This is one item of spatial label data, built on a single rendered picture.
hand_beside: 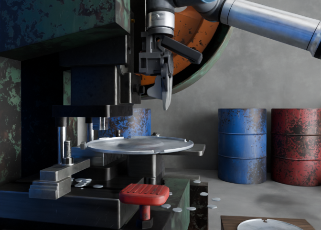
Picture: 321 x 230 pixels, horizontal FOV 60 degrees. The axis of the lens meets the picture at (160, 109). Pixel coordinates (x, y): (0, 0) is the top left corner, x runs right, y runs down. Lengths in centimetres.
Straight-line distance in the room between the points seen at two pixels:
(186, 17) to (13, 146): 77
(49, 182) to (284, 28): 65
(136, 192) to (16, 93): 48
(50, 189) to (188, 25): 81
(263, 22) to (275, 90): 333
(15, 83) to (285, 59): 373
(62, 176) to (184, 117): 352
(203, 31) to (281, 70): 310
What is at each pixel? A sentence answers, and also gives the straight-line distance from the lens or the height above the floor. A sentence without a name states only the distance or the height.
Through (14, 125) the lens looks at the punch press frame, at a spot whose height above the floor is 84.
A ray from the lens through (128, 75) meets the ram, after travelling 73.
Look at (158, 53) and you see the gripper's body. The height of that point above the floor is 102.
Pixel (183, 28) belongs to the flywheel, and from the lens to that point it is 115.
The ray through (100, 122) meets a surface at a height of 84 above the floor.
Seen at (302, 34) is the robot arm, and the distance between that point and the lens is 79.
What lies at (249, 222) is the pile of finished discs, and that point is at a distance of 145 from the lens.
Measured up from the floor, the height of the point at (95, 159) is 75.
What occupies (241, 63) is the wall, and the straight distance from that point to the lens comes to 409.
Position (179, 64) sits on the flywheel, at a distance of 109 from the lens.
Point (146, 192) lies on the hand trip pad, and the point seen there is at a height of 76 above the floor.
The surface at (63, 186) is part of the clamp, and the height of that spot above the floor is 72.
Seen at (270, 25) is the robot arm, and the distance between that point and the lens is 80.
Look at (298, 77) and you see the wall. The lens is 418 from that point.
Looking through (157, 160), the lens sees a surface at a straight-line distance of 74.
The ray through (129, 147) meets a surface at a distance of 72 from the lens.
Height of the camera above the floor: 88
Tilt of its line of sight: level
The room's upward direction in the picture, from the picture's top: straight up
